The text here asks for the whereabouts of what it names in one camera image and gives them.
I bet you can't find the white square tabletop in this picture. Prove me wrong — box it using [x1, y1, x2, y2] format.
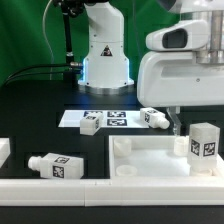
[109, 135, 224, 183]

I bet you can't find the white fence bar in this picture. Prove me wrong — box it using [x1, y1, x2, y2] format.
[0, 177, 224, 207]
[0, 138, 10, 168]

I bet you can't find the black cable pair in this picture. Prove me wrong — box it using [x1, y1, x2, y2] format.
[1, 62, 84, 88]

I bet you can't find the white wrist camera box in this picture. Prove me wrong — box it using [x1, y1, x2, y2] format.
[146, 20, 210, 51]

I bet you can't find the white sheet with markers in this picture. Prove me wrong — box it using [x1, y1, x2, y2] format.
[59, 110, 148, 128]

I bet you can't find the white front fence bar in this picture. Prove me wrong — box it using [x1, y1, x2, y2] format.
[0, 177, 224, 207]

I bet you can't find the white thin cable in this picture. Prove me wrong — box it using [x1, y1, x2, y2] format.
[42, 0, 55, 81]

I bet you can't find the black camera stand pole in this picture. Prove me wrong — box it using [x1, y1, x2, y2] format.
[53, 0, 84, 88]

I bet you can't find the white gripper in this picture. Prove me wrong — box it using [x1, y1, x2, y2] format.
[137, 52, 224, 136]

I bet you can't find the white left fence bar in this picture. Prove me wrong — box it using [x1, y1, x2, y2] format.
[0, 138, 10, 168]

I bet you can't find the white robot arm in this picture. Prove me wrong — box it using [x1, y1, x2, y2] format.
[78, 0, 224, 133]

